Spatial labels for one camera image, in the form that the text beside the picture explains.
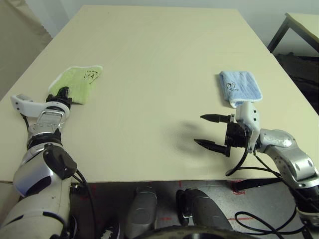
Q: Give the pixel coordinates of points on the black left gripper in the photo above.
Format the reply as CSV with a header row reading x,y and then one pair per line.
x,y
58,98

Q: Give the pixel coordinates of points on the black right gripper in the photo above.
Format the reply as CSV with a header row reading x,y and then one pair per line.
x,y
236,138

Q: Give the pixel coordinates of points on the green towel with white trim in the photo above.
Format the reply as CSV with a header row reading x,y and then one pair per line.
x,y
74,84

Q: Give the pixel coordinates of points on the folded blue towel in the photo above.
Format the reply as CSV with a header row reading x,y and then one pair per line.
x,y
239,85

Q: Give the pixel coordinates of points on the black table leg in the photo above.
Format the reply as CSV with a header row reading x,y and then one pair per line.
x,y
256,183

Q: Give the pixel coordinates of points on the grey robot right leg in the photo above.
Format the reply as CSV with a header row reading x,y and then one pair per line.
x,y
202,211

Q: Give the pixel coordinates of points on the grey robot leg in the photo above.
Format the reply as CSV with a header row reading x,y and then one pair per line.
x,y
142,211
202,211

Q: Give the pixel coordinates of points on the grey robot left leg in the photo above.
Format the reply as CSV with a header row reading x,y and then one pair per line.
x,y
142,211

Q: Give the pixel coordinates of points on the side table with black legs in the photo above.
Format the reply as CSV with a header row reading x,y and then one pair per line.
x,y
299,27

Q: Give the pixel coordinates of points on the black white sneaker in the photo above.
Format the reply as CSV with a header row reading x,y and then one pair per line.
x,y
112,231

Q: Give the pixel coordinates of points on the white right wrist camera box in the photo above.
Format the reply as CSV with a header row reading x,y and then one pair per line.
x,y
249,117

